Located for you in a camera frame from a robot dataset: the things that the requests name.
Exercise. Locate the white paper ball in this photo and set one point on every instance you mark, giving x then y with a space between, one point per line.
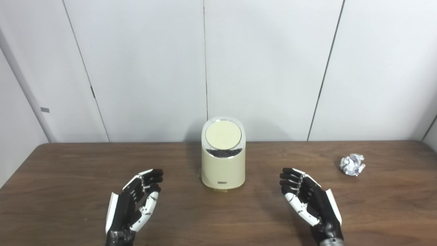
352 164

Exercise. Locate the white and black left hand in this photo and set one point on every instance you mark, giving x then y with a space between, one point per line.
124 208

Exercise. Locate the white and black right hand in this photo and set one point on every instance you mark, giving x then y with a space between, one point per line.
319 205

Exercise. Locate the cream-colored lidded bin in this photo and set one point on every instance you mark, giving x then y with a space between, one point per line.
222 169

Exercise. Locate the small grey wall tag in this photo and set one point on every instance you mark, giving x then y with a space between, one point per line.
44 110

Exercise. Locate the black wall panel hinge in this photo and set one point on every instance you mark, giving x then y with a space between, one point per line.
92 92

